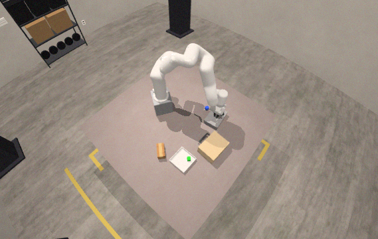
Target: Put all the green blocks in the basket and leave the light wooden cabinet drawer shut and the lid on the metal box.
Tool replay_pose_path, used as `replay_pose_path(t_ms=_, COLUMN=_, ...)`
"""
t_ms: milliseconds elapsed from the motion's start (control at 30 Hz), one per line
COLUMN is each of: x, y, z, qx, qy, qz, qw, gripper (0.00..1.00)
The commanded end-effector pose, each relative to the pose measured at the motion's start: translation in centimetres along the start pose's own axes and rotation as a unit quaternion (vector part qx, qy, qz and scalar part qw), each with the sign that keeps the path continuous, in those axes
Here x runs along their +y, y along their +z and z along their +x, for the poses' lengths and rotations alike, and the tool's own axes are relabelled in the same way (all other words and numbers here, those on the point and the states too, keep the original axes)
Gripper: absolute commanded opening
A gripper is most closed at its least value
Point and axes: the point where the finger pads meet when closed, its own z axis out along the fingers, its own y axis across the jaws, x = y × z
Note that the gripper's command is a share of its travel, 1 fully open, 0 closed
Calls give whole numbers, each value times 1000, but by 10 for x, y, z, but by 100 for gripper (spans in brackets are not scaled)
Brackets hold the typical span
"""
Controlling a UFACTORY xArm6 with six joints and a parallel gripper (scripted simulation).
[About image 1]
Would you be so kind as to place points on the brown cardboard box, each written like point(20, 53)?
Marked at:
point(160, 150)

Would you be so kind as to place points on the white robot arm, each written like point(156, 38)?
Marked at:
point(170, 60)

